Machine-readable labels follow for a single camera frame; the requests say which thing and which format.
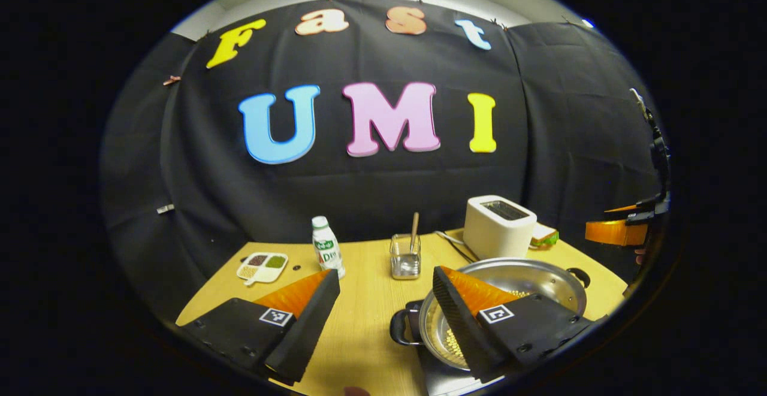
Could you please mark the stainless steel pot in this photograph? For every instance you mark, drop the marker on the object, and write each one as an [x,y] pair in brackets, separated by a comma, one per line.
[539,276]

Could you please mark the black induction cooktop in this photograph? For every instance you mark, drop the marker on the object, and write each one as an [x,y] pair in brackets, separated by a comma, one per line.
[443,384]

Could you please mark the white toaster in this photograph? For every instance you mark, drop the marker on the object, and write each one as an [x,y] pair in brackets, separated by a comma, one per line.
[497,231]

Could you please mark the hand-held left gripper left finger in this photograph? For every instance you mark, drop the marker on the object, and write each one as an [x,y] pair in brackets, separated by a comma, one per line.
[305,336]

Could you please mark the white green-label milk bottle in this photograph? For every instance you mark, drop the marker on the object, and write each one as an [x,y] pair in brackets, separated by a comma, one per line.
[327,255]

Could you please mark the black backdrop cloth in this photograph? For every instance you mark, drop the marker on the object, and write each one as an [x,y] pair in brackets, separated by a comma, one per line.
[389,192]

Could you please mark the pile of soybeans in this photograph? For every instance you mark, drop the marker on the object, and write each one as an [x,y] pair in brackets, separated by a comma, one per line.
[453,342]

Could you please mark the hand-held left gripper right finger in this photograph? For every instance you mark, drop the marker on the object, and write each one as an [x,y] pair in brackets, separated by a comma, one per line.
[464,336]

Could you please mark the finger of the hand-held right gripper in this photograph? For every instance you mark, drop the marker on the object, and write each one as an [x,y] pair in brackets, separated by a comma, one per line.
[617,232]
[626,208]

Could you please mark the sandwich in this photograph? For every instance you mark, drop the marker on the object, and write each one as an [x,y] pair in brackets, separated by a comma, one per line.
[544,237]

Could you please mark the silver cloth clip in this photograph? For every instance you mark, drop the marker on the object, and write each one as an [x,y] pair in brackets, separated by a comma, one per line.
[165,208]

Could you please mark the white divided condiment dish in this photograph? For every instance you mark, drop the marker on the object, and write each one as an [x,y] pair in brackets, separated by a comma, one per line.
[262,267]

